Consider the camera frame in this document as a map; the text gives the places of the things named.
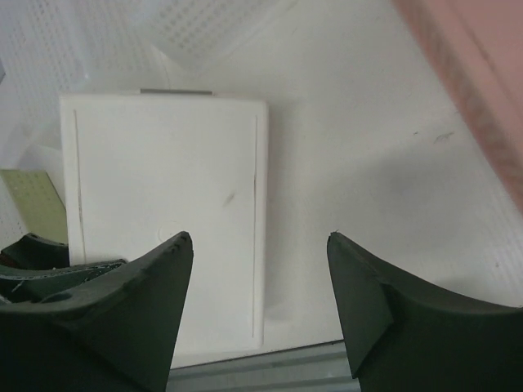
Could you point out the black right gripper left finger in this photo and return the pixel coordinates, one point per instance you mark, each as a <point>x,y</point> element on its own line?
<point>116,332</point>

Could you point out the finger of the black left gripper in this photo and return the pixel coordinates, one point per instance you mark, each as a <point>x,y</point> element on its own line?
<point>34,268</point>

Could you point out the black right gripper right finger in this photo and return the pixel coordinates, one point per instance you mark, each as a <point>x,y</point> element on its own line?
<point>403,333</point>

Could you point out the yellow-green perforated basket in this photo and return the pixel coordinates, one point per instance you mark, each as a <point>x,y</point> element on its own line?
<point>30,204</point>

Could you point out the pink basket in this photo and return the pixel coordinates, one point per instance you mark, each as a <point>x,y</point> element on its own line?
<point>475,48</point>

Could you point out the aluminium mounting rail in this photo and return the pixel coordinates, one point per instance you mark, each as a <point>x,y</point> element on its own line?
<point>321,367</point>

